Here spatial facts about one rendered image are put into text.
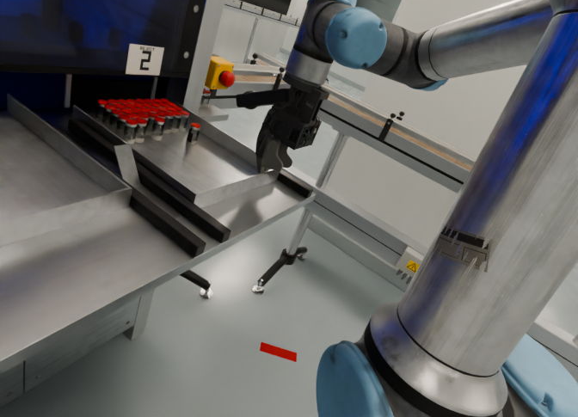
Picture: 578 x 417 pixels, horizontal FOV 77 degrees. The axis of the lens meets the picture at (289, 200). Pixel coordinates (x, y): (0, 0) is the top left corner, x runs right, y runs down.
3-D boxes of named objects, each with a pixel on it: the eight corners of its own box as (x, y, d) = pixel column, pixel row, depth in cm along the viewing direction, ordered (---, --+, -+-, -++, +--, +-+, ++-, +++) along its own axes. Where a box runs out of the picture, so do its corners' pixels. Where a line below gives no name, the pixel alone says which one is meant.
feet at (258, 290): (247, 289, 177) (255, 267, 171) (298, 251, 218) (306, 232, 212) (260, 298, 174) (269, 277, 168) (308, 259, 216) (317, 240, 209)
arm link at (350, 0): (327, -21, 54) (309, -24, 61) (300, 54, 59) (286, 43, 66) (370, -1, 57) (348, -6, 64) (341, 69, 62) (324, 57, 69)
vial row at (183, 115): (113, 135, 73) (115, 113, 71) (181, 127, 88) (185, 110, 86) (119, 140, 73) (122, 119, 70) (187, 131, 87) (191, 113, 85)
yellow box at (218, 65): (191, 78, 98) (197, 52, 95) (209, 79, 104) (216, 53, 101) (212, 90, 96) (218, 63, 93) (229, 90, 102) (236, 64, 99)
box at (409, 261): (394, 266, 152) (404, 249, 148) (397, 261, 157) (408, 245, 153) (421, 283, 149) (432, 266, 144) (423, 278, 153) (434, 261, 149)
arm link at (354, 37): (419, 31, 51) (382, 18, 59) (352, 1, 46) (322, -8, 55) (392, 86, 54) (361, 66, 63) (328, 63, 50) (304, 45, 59)
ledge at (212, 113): (162, 101, 104) (162, 95, 103) (194, 101, 115) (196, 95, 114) (196, 123, 100) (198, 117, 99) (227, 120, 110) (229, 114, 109)
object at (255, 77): (170, 115, 103) (181, 59, 96) (134, 92, 108) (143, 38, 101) (292, 106, 160) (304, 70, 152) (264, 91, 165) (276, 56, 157)
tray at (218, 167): (71, 121, 73) (73, 105, 71) (173, 114, 94) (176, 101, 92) (191, 211, 61) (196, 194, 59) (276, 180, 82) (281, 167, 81)
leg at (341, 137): (274, 260, 191) (332, 125, 156) (283, 254, 198) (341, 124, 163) (288, 270, 188) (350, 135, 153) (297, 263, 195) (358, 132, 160)
